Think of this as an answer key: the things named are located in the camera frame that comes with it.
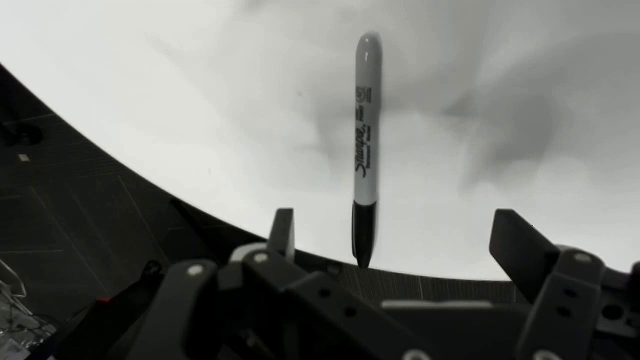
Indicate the black grey marker pen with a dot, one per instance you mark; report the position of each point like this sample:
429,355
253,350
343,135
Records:
367,133

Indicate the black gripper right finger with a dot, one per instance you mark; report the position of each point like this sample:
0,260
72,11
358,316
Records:
567,301

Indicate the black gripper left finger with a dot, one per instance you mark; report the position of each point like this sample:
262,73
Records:
286,313

